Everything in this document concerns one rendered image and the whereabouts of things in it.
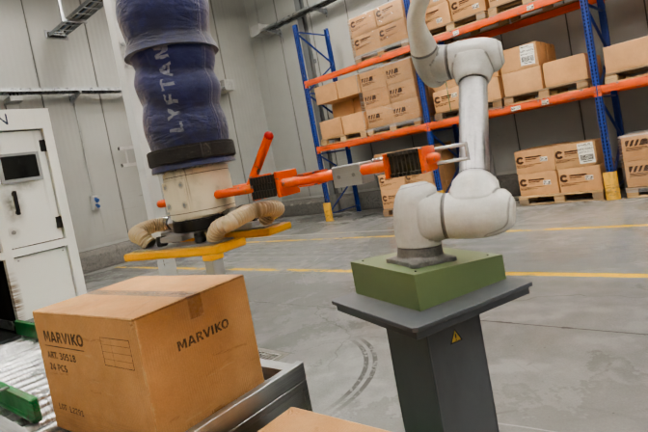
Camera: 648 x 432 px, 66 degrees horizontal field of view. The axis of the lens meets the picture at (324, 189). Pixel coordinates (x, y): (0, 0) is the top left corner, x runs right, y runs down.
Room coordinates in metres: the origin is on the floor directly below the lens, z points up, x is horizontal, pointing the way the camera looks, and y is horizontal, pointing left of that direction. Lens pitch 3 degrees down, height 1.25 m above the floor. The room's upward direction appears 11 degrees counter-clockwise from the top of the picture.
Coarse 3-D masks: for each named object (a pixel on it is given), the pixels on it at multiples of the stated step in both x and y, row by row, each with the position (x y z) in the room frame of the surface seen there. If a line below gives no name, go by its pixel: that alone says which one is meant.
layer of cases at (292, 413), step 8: (296, 408) 1.45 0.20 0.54; (280, 416) 1.42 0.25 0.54; (288, 416) 1.41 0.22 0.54; (296, 416) 1.40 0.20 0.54; (304, 416) 1.40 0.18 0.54; (312, 416) 1.39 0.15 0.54; (320, 416) 1.38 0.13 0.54; (328, 416) 1.37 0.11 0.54; (272, 424) 1.38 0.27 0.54; (280, 424) 1.37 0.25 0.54; (288, 424) 1.36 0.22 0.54; (296, 424) 1.36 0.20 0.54; (304, 424) 1.35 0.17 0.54; (312, 424) 1.34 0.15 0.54; (320, 424) 1.33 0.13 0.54; (328, 424) 1.32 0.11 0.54; (336, 424) 1.32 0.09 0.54; (344, 424) 1.31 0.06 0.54; (352, 424) 1.30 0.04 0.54; (360, 424) 1.29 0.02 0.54
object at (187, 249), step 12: (156, 240) 1.26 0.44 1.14; (204, 240) 1.19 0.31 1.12; (228, 240) 1.17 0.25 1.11; (240, 240) 1.17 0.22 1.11; (144, 252) 1.25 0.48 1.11; (156, 252) 1.21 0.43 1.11; (168, 252) 1.19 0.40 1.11; (180, 252) 1.16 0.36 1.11; (192, 252) 1.14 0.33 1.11; (204, 252) 1.12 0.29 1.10; (216, 252) 1.10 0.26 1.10
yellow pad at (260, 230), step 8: (272, 224) 1.31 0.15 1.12; (280, 224) 1.31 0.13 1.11; (288, 224) 1.33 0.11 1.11; (232, 232) 1.33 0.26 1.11; (240, 232) 1.31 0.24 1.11; (248, 232) 1.30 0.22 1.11; (256, 232) 1.28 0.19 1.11; (264, 232) 1.27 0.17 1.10; (272, 232) 1.27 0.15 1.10; (192, 240) 1.41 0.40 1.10
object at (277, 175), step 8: (256, 176) 1.18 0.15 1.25; (264, 176) 1.13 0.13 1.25; (272, 176) 1.12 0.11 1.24; (280, 176) 1.13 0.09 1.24; (288, 176) 1.16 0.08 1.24; (256, 184) 1.15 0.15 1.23; (264, 184) 1.14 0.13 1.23; (272, 184) 1.13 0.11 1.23; (280, 184) 1.13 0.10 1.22; (256, 192) 1.15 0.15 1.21; (264, 192) 1.14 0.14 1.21; (272, 192) 1.12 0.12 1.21; (280, 192) 1.12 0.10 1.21; (288, 192) 1.15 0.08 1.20; (296, 192) 1.18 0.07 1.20; (256, 200) 1.17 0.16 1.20
